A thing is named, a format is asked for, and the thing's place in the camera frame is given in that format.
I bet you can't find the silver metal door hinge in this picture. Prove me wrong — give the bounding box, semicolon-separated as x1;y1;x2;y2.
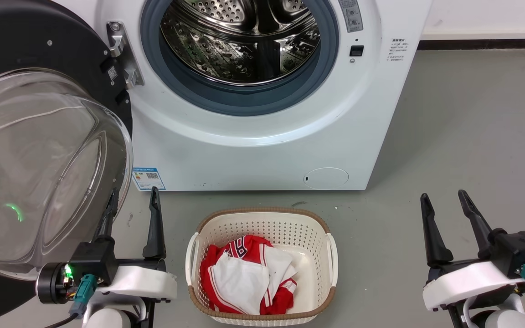
106;20;144;89

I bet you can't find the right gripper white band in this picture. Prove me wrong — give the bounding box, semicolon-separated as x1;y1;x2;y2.
420;190;525;313

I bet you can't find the black round glass washer door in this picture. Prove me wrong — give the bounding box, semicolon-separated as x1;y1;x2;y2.
0;0;134;326

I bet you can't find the grey instruction label sticker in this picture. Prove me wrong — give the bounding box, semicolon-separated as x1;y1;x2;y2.
338;0;364;33

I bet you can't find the small text warning sticker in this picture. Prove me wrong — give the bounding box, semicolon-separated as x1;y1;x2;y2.
389;38;410;62

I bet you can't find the round white filter cover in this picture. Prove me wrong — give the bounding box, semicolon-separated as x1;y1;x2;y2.
303;167;350;190

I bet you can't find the red and white jersey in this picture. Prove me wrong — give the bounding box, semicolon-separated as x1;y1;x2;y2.
200;235;298;316

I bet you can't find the cream plastic laundry basket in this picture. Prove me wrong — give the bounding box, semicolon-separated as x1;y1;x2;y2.
185;207;339;327

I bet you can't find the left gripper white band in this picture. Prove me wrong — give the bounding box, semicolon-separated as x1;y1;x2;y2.
36;186;178;304

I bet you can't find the white front-load washing machine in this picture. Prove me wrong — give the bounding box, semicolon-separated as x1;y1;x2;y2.
53;0;432;192

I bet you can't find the blue energy label sticker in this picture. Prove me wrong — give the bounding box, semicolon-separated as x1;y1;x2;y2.
132;167;166;191

